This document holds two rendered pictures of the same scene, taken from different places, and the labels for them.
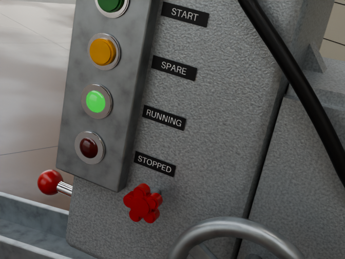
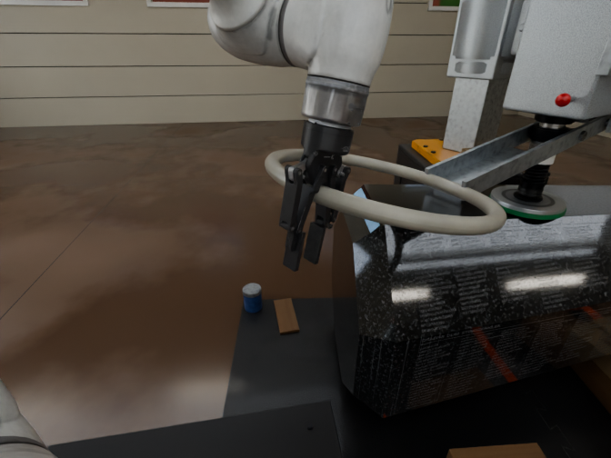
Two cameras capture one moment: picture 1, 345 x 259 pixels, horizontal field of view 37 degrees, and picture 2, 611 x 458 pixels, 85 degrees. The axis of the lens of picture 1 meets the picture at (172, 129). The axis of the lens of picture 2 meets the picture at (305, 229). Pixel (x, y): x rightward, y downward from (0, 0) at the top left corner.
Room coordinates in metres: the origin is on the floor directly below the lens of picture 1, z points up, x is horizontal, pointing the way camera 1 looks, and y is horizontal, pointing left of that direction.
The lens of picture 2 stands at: (0.50, 1.21, 1.29)
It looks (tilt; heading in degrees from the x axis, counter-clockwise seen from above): 28 degrees down; 309
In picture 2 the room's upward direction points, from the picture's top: straight up
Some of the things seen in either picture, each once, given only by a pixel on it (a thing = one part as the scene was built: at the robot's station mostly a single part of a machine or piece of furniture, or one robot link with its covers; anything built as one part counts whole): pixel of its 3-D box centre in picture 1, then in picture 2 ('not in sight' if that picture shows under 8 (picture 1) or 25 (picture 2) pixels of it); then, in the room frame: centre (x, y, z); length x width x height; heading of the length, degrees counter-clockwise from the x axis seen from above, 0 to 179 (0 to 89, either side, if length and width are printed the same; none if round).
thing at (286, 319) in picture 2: not in sight; (285, 314); (1.44, 0.22, 0.02); 0.25 x 0.10 x 0.01; 142
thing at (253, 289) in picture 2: not in sight; (252, 297); (1.63, 0.28, 0.08); 0.10 x 0.10 x 0.13
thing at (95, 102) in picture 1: (96, 100); not in sight; (0.48, 0.08, 1.32); 0.02 x 0.01 x 0.02; 70
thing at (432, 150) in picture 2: not in sight; (465, 152); (0.98, -0.82, 0.76); 0.49 x 0.49 x 0.05; 42
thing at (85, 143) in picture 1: (90, 147); not in sight; (0.48, 0.08, 1.27); 0.02 x 0.01 x 0.02; 70
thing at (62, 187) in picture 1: (64, 188); (567, 99); (0.55, 0.11, 1.17); 0.08 x 0.03 x 0.03; 70
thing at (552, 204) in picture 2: not in sight; (526, 199); (0.58, -0.03, 0.85); 0.21 x 0.21 x 0.01
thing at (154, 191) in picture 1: (148, 198); not in sight; (0.46, 0.01, 1.24); 0.04 x 0.04 x 0.04; 70
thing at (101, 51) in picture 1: (102, 51); not in sight; (0.48, 0.08, 1.37); 0.03 x 0.01 x 0.03; 70
